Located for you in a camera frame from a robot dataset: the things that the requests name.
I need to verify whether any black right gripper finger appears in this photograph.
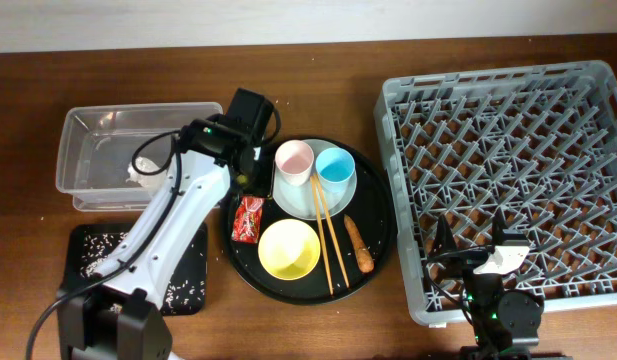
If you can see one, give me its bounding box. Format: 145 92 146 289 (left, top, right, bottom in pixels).
431 214 458 257
492 209 513 245

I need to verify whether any orange carrot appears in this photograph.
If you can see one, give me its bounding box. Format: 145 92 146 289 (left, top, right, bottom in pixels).
344 215 374 273

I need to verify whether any red snack wrapper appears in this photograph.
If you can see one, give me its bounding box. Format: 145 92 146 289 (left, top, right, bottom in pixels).
231 196 265 244

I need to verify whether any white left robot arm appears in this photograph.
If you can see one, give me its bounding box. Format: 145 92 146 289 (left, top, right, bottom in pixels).
25 88 281 359

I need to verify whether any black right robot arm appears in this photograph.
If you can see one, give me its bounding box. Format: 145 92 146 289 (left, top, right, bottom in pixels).
424 210 544 360

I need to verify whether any grey plastic dishwasher rack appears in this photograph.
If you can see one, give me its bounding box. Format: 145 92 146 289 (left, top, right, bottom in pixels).
374 60 617 327

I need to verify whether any clear plastic waste bin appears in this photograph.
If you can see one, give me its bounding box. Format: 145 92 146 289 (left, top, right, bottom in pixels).
56 102 223 212

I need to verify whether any pink plastic cup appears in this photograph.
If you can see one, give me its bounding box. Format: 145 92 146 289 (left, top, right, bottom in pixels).
274 140 315 186

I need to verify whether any crumpled white tissue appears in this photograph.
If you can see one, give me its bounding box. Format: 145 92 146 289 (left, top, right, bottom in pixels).
127 156 166 190

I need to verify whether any wooden chopstick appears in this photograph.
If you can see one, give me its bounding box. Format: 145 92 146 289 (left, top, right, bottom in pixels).
312 175 350 289
310 175 334 296

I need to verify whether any grey round plate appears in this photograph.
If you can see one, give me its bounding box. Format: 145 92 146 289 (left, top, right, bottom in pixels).
273 139 357 220

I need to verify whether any light blue plastic cup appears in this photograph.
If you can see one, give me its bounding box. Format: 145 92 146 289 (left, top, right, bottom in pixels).
315 147 355 193

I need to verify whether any round black tray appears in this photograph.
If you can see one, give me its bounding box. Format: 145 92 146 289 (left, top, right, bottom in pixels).
221 138 397 305

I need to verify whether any yellow plastic bowl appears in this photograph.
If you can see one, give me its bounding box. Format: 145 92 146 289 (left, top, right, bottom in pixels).
258 219 321 281

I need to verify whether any black rectangular food tray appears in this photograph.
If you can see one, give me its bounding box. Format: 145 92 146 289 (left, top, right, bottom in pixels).
59 223 208 317

